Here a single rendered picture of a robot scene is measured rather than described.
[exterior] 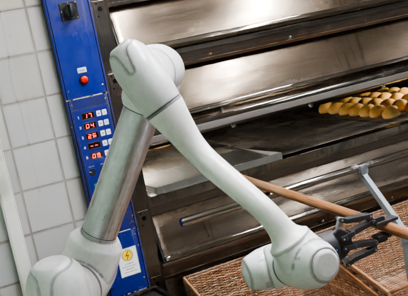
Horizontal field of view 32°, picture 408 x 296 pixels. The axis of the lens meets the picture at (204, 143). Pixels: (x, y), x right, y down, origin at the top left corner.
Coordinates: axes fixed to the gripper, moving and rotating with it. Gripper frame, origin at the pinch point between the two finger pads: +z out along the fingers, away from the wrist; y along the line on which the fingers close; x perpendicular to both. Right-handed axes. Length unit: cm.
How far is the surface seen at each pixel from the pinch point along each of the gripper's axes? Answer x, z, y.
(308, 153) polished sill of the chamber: -101, 39, 1
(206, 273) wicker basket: -96, -16, 34
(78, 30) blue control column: -96, -45, -65
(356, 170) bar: -63, 35, 2
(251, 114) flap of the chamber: -86, 9, -23
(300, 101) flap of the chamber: -86, 31, -23
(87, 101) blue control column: -96, -47, -40
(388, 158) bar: -63, 50, 2
